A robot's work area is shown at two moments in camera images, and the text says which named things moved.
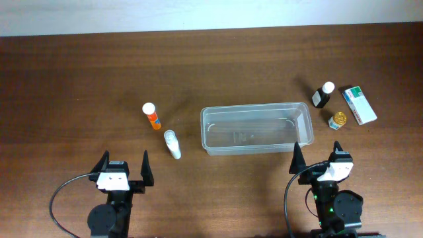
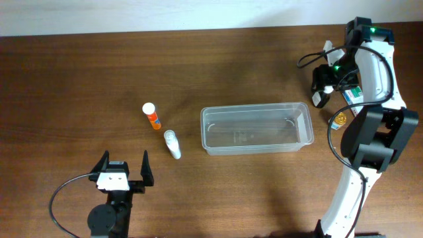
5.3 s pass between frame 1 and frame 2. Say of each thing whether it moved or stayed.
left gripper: stayed
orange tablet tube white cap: stayed
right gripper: moved
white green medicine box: stayed
